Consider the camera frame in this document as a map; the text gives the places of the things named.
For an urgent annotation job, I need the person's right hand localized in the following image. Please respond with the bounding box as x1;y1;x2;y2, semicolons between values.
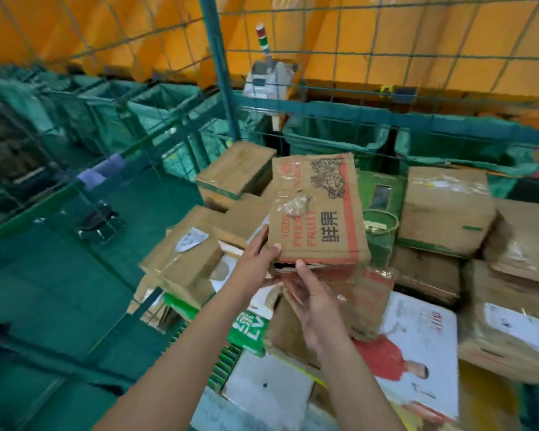
281;259;352;353

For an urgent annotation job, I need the person's left hand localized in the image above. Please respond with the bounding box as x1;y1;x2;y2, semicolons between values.
227;225;284;306

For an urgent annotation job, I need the red printed cardboard carton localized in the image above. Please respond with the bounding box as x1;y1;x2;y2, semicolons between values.
268;152;372;284

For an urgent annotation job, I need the person's left forearm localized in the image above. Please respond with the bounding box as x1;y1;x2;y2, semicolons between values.
93;283;258;431

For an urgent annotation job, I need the person's right forearm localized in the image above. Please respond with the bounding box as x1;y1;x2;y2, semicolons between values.
317;336;407;431

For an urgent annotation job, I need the crumpled taped red-trimmed box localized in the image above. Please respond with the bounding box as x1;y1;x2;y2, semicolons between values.
264;266;397;369

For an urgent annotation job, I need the green and white box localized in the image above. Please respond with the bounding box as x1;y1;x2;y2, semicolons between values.
163;292;271;358

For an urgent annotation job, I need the plain white box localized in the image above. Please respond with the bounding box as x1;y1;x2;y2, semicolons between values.
221;350;316;431

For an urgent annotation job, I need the green striped carton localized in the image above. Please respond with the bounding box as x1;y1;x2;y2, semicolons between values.
166;323;244;394

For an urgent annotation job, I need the white box with portrait print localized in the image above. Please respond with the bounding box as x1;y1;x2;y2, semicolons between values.
352;291;460;424

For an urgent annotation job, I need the row of green sorting sacks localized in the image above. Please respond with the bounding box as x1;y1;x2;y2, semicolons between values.
0;72;539;199

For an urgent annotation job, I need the pile of brown cardboard boxes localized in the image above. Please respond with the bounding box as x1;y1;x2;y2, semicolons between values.
126;141;539;386

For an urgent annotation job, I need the grey white machine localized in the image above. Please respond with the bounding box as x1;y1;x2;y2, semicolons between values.
243;58;300;102

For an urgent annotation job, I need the black stool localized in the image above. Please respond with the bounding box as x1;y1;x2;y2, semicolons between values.
77;204;126;244

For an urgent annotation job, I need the purple cloth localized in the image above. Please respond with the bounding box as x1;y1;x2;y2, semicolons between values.
76;152;127;190

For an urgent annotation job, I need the red green signal tower light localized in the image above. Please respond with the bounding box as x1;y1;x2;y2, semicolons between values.
256;24;273;60

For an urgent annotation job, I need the yellow cardboard box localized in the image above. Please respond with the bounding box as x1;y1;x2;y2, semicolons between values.
456;360;524;431

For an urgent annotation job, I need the orange sorting chute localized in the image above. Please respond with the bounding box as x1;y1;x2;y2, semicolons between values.
0;0;539;113

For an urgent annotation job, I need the green box with strap handle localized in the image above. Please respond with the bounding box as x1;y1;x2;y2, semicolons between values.
356;169;408;268

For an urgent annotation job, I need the teal wire mesh cage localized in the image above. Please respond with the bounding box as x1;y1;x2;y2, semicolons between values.
0;0;539;431

